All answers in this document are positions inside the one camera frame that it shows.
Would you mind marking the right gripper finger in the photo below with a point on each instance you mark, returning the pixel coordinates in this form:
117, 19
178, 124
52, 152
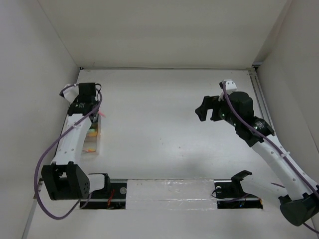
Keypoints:
209, 102
201, 112

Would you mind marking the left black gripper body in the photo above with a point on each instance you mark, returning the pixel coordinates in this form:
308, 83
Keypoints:
76, 100

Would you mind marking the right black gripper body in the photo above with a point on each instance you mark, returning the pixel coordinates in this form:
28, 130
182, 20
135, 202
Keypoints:
225, 115

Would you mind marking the yellow orange highlighter marker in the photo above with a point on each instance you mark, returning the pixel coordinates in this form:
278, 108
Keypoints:
92, 134

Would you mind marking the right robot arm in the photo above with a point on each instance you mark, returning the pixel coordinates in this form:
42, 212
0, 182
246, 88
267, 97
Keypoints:
298, 195

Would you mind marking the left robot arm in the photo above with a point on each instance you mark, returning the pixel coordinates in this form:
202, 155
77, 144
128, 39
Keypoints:
63, 177

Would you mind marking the clear plastic organizer tray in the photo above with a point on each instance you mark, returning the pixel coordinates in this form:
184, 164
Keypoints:
93, 143

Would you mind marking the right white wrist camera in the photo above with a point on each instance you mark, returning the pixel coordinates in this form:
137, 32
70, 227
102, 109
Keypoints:
228, 85

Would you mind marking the aluminium rail right side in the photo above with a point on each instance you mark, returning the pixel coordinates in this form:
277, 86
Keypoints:
259, 94

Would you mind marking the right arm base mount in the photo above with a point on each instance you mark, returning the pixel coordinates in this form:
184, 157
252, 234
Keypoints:
230, 195

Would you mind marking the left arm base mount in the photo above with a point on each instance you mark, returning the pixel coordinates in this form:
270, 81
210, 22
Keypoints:
113, 198

